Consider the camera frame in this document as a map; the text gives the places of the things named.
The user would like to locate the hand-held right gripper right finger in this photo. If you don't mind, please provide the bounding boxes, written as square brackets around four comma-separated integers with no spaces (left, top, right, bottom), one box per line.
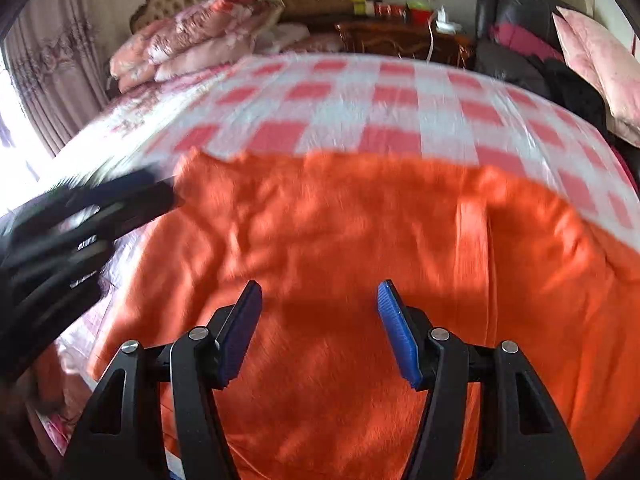
[376,280,586,480]

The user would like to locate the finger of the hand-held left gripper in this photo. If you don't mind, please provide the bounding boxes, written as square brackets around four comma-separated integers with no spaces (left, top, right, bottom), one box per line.
[65,167,173,207]
[95,184,185,241]

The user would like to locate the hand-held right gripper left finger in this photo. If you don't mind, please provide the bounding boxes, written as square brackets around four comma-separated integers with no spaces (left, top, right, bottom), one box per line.
[59,280,263,480]

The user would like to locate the orange pants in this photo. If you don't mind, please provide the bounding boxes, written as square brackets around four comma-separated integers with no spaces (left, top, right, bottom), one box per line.
[87,147,640,480]

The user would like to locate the salmon floral pillow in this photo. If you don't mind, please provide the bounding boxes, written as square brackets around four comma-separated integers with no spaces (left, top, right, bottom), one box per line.
[117,72,157,94]
[109,35,161,81]

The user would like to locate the pale pink pillow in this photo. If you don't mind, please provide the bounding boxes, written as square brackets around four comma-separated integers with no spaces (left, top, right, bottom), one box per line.
[154,25,311,83]

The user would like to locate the pink embroidered curtain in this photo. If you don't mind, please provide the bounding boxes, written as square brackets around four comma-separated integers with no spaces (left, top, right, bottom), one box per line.
[0,0,111,161]

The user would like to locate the folded floral quilt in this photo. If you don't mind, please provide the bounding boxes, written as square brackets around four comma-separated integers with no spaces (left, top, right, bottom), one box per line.
[145,0,286,66]

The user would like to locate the pink checked tablecloth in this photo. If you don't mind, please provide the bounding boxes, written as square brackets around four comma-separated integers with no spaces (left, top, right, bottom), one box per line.
[52,52,638,361]

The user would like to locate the pink floral pillow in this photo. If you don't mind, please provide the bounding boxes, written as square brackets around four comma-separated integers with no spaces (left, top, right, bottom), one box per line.
[282,32,346,53]

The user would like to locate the red cloth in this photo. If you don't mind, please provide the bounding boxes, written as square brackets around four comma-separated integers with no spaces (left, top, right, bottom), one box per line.
[611,137,640,183]

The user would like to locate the dark wooden nightstand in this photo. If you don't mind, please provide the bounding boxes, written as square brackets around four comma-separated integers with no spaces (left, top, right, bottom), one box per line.
[334,20,476,66]

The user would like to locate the black clothing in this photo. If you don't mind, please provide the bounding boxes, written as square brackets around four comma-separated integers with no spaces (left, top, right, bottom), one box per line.
[530,57,611,136]

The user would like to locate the red box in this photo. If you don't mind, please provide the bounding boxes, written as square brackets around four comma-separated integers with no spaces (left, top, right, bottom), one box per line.
[372,2,407,20]

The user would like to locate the maroon bolster pillow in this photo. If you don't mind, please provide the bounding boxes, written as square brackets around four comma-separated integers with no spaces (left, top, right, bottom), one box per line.
[490,22,566,63]

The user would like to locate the pink satin cushion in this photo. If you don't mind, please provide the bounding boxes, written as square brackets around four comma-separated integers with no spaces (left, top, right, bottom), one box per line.
[552,6,640,148]

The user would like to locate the black leather sofa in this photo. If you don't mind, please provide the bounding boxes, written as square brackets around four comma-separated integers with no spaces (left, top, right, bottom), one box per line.
[472,0,640,161]

